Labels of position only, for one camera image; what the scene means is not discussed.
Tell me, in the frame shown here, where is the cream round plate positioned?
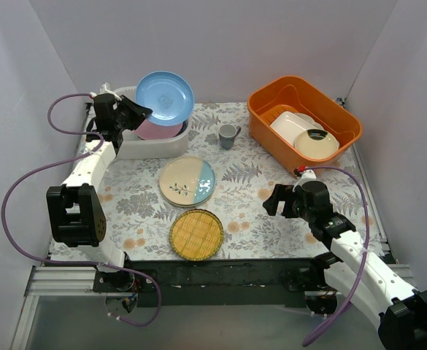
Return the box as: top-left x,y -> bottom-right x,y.
294,129 -> 339,160

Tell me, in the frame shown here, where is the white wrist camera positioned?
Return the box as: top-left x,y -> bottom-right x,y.
293,166 -> 317,187
99,82 -> 122,101

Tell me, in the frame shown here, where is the purple cable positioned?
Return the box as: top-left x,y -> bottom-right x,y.
302,166 -> 370,347
1,93 -> 162,327

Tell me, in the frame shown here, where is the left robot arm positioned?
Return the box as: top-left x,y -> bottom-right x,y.
46,93 -> 153,292

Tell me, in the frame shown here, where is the grey ceramic mug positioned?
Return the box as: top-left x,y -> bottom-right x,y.
219,124 -> 242,150

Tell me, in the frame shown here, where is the aluminium frame profile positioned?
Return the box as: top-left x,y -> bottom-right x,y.
10,265 -> 97,350

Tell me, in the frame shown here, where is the floral table mat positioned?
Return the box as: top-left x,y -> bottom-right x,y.
48,101 -> 386,263

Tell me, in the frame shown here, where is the white round plate in bin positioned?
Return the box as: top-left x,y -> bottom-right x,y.
295,112 -> 324,130

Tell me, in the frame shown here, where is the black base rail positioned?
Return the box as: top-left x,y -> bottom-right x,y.
93,253 -> 342,315

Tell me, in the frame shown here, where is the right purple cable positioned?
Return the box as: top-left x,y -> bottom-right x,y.
302,166 -> 370,347

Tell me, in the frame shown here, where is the woven bamboo tray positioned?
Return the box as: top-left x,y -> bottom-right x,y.
169,209 -> 224,261

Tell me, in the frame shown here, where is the orange plastic bin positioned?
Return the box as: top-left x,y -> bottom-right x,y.
247,76 -> 363,171

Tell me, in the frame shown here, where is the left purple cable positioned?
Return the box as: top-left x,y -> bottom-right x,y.
1,93 -> 162,327

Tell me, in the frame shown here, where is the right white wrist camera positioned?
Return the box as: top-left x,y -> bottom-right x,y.
293,166 -> 317,187

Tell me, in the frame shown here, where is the light blue bear plate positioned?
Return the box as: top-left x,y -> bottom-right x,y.
134,71 -> 195,127

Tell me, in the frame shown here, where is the white rectangular dish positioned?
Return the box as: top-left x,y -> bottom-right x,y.
270,111 -> 314,146

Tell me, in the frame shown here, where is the cream and blue plate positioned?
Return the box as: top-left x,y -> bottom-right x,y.
159,156 -> 216,207

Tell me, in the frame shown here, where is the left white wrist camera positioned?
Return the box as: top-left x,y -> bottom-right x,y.
99,82 -> 122,101

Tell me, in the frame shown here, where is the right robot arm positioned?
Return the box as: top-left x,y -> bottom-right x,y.
263,180 -> 427,349

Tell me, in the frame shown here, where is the pink plate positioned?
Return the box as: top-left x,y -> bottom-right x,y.
134,120 -> 183,140

